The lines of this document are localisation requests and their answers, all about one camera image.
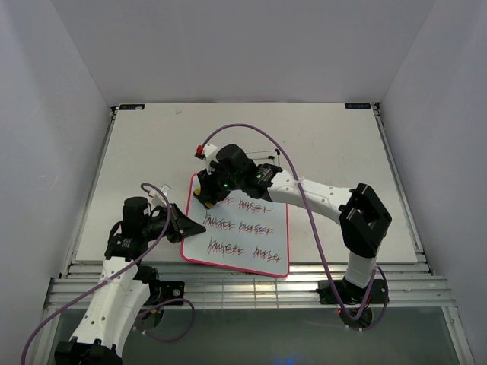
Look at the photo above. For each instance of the wire whiteboard stand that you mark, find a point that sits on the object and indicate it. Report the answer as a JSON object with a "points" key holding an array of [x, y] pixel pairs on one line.
{"points": [[265, 156]]}

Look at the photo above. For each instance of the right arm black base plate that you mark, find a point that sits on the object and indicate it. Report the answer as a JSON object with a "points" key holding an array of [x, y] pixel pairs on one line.
{"points": [[350, 294]]}

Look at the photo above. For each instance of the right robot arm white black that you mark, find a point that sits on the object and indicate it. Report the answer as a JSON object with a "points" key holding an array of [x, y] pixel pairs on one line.
{"points": [[361, 215]]}

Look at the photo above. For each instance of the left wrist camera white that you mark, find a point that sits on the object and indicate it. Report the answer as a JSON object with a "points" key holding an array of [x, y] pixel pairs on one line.
{"points": [[158, 196]]}

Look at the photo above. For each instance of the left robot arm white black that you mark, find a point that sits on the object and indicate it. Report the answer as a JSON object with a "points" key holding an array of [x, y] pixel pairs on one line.
{"points": [[129, 291]]}

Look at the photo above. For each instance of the blue corner label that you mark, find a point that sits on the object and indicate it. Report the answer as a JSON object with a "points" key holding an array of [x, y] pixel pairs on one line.
{"points": [[135, 107], [357, 106]]}

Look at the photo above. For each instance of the right blue corner label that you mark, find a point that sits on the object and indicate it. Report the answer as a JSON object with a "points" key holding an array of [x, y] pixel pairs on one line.
{"points": [[357, 106]]}

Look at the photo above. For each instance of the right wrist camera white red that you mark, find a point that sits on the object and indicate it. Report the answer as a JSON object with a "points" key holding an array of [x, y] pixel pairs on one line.
{"points": [[205, 151]]}

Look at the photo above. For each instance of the pink framed whiteboard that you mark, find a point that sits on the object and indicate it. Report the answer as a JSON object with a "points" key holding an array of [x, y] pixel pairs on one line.
{"points": [[241, 233]]}

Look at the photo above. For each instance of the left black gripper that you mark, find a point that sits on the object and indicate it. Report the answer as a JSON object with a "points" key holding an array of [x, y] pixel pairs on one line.
{"points": [[182, 226]]}

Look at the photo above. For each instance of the yellow bone-shaped eraser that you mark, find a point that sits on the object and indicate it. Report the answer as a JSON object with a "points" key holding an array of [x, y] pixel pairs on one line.
{"points": [[203, 198]]}

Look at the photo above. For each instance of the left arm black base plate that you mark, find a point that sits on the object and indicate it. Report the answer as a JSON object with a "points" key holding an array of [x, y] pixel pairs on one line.
{"points": [[161, 291]]}

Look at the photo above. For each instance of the left blue corner label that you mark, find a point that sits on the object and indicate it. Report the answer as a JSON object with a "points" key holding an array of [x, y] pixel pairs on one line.
{"points": [[135, 107]]}

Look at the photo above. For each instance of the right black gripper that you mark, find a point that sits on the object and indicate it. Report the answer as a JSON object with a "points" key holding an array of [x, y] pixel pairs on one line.
{"points": [[206, 180]]}

